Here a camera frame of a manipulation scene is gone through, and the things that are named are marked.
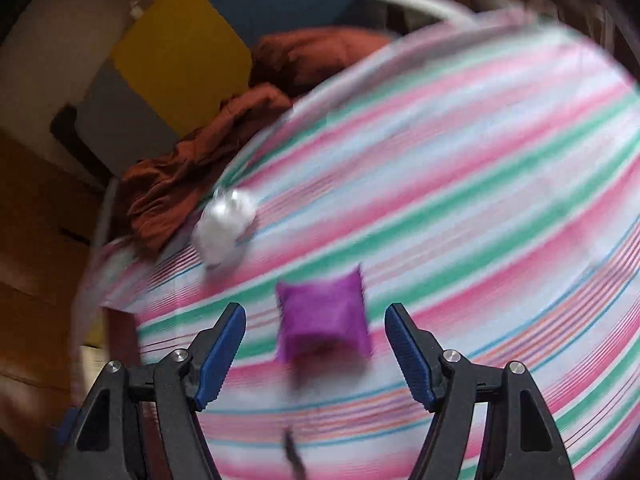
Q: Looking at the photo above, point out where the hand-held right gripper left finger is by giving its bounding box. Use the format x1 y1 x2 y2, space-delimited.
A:
55 302 247 480

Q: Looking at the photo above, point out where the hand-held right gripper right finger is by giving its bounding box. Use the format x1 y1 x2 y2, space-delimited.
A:
384 302 573 480

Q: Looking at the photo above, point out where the purple packet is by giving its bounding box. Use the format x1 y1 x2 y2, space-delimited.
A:
275 264 373 363

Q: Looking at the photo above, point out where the white crumpled plastic bag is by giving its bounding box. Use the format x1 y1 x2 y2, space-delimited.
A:
192 187 258 268

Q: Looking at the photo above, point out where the maroon crumpled cloth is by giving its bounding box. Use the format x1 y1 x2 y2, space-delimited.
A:
121 29 396 253

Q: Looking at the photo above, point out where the wooden cabinet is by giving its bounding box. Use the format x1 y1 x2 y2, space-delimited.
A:
0 130 106 461

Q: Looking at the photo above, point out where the grey yellow blue chair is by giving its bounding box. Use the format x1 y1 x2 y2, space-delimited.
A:
50 0 481 181

